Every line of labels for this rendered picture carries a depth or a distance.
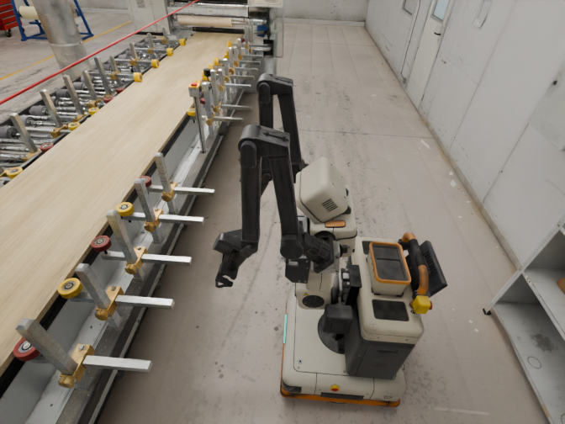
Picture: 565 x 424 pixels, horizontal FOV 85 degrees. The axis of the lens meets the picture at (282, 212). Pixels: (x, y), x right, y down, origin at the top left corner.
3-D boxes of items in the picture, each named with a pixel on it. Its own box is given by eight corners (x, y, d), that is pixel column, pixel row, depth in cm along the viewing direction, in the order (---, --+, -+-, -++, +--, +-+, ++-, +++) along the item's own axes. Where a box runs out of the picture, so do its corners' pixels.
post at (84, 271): (128, 329, 143) (88, 262, 112) (124, 336, 141) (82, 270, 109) (120, 328, 143) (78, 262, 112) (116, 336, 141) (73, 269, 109)
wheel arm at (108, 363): (153, 364, 115) (150, 359, 112) (150, 373, 113) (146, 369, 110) (39, 354, 117) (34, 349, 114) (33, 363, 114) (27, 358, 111)
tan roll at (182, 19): (267, 28, 468) (267, 18, 460) (266, 29, 459) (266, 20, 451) (173, 23, 473) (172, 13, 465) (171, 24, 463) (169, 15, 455)
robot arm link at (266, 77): (293, 76, 106) (293, 68, 114) (254, 82, 108) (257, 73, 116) (306, 182, 135) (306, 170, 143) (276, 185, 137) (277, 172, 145)
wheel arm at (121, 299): (175, 304, 133) (172, 298, 131) (172, 310, 131) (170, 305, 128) (76, 295, 135) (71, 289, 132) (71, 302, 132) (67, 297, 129)
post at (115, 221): (146, 279, 159) (117, 208, 128) (144, 284, 157) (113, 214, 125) (139, 278, 159) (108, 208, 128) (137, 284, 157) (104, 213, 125)
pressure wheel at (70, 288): (69, 311, 130) (56, 296, 122) (68, 297, 135) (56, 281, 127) (90, 304, 133) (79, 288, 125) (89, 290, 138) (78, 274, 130)
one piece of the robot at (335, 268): (339, 262, 113) (339, 241, 106) (340, 273, 110) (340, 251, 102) (311, 262, 115) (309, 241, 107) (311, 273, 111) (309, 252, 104)
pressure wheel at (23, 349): (45, 371, 112) (29, 357, 105) (23, 370, 112) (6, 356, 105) (58, 349, 118) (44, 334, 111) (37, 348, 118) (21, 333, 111)
